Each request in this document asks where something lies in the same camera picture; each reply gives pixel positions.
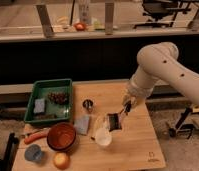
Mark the blue sponge in tray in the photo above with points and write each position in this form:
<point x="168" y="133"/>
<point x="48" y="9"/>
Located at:
<point x="39" y="106"/>

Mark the orange carrot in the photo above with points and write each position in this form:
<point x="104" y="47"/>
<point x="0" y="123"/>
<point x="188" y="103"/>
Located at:
<point x="35" y="136"/>

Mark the yellow red apple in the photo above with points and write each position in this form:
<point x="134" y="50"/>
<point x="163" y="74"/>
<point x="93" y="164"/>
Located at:
<point x="61" y="161"/>

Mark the small metal cup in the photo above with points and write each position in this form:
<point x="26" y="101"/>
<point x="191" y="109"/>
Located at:
<point x="88" y="105"/>

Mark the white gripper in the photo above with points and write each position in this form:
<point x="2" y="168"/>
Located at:
<point x="132" y="98"/>

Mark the brown wooden bowl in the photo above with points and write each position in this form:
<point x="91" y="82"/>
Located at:
<point x="61" y="136"/>

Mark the red fruit on shelf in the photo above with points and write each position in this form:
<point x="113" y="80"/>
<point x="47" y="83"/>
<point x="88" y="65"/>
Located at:
<point x="80" y="26"/>

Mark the black office chair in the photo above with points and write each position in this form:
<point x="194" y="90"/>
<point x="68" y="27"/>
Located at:
<point x="158" y="9"/>

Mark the black stand on floor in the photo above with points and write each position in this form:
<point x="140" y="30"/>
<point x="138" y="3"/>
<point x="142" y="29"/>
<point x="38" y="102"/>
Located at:
<point x="180" y="127"/>

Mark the black chair corner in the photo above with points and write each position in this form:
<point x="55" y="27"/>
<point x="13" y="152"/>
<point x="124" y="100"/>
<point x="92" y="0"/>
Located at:
<point x="6" y="161"/>

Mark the green plastic tray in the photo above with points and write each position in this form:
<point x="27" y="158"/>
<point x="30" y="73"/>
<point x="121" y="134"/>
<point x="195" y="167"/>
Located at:
<point x="53" y="112"/>

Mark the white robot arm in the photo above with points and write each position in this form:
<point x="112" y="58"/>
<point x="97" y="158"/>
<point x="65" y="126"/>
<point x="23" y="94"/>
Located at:
<point x="159" y="61"/>

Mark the pale banana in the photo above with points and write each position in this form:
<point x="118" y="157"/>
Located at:
<point x="100" y="122"/>

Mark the black handled brush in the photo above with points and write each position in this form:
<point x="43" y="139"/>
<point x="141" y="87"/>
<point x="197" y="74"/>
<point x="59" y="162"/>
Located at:
<point x="115" y="120"/>

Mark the bunch of dark grapes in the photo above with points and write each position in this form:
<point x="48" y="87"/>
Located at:
<point x="58" y="98"/>

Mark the white paper cup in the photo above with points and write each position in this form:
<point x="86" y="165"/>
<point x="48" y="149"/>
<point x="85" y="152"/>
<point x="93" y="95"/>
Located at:
<point x="103" y="137"/>

